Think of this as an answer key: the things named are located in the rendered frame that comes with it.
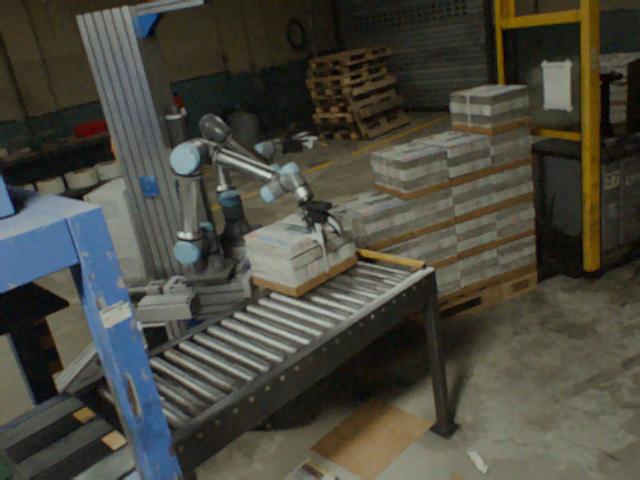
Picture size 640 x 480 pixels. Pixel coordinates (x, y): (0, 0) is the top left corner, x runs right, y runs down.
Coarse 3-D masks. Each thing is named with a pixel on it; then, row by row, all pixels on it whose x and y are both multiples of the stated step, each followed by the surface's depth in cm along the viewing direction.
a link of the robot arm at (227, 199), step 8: (224, 192) 322; (232, 192) 320; (224, 200) 315; (232, 200) 314; (240, 200) 318; (224, 208) 317; (232, 208) 316; (240, 208) 318; (224, 216) 319; (232, 216) 317; (240, 216) 319
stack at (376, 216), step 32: (448, 192) 335; (480, 192) 344; (352, 224) 314; (384, 224) 323; (416, 224) 331; (480, 224) 349; (416, 256) 336; (448, 256) 346; (480, 256) 355; (448, 288) 352; (480, 288) 379; (416, 320) 348; (448, 320) 357
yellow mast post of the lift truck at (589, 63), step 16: (592, 0) 317; (592, 16) 320; (592, 32) 323; (592, 48) 326; (592, 64) 328; (592, 80) 331; (592, 96) 334; (592, 112) 337; (592, 128) 340; (592, 144) 343; (592, 160) 347; (592, 176) 350; (592, 192) 353; (592, 208) 356; (592, 224) 360; (592, 240) 363; (592, 256) 367
